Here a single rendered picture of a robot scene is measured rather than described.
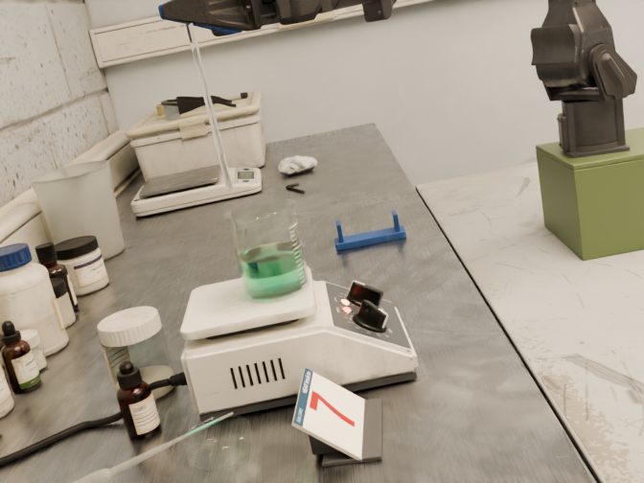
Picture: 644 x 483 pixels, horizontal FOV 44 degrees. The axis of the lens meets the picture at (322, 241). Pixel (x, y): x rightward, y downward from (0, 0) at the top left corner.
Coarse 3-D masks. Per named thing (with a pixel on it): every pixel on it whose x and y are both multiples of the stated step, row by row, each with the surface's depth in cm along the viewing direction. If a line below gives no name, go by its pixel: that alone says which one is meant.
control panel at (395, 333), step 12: (336, 288) 79; (336, 300) 75; (348, 300) 77; (384, 300) 81; (336, 312) 72; (348, 312) 73; (396, 312) 78; (336, 324) 69; (348, 324) 70; (396, 324) 75; (372, 336) 69; (384, 336) 70; (396, 336) 71; (408, 348) 70
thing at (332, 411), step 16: (320, 384) 66; (320, 400) 64; (336, 400) 65; (352, 400) 67; (320, 416) 62; (336, 416) 63; (352, 416) 64; (320, 432) 60; (336, 432) 61; (352, 432) 62; (352, 448) 60
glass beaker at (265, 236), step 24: (240, 216) 73; (264, 216) 68; (288, 216) 69; (240, 240) 69; (264, 240) 69; (288, 240) 70; (240, 264) 71; (264, 264) 69; (288, 264) 70; (264, 288) 70; (288, 288) 70
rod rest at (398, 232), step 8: (392, 216) 113; (336, 224) 111; (368, 232) 113; (376, 232) 113; (384, 232) 112; (392, 232) 111; (400, 232) 110; (336, 240) 113; (344, 240) 112; (352, 240) 111; (360, 240) 111; (368, 240) 111; (376, 240) 111; (384, 240) 111; (392, 240) 111; (336, 248) 111; (344, 248) 111
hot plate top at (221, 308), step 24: (216, 288) 77; (240, 288) 76; (312, 288) 72; (192, 312) 72; (216, 312) 71; (240, 312) 70; (264, 312) 68; (288, 312) 68; (312, 312) 68; (192, 336) 68
